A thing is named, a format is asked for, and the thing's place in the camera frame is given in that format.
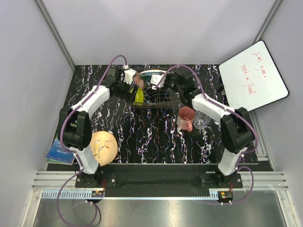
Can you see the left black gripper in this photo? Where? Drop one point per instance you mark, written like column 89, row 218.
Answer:
column 130, row 97

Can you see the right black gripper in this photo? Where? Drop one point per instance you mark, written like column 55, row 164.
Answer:
column 167, row 76

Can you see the red patterned bowl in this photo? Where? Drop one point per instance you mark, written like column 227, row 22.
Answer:
column 138, row 81

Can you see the yellow-green bowl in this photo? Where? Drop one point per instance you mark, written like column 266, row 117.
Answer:
column 139, row 97

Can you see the teal scalloped plate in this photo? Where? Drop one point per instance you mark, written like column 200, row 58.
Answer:
column 147, row 76

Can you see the pink mug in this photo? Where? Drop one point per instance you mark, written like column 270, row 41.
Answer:
column 185, row 118

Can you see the white watermelon plate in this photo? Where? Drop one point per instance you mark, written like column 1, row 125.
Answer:
column 151, row 71

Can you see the peach bird plate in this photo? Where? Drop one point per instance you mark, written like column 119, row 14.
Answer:
column 104, row 147

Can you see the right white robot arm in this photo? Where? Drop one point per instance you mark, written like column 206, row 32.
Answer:
column 237, row 132

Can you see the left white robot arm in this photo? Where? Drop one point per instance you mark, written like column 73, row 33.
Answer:
column 74, row 126

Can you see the clear glass cup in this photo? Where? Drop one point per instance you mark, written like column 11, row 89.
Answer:
column 201, row 120

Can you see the white whiteboard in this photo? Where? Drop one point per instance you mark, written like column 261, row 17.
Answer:
column 251, row 78

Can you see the landscape cover book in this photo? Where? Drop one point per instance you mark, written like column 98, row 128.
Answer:
column 58, row 156

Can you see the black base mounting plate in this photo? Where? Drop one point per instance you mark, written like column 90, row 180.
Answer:
column 118, row 175

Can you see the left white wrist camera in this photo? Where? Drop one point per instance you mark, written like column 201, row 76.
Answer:
column 129, row 74

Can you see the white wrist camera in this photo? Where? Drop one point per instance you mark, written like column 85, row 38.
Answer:
column 157, row 81
column 129, row 74

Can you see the wire dish rack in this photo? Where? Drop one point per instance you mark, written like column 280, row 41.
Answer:
column 167, row 98

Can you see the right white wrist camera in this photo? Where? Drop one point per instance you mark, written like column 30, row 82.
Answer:
column 157, row 81

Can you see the aluminium slotted rail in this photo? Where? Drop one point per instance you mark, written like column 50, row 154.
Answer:
column 259, row 181

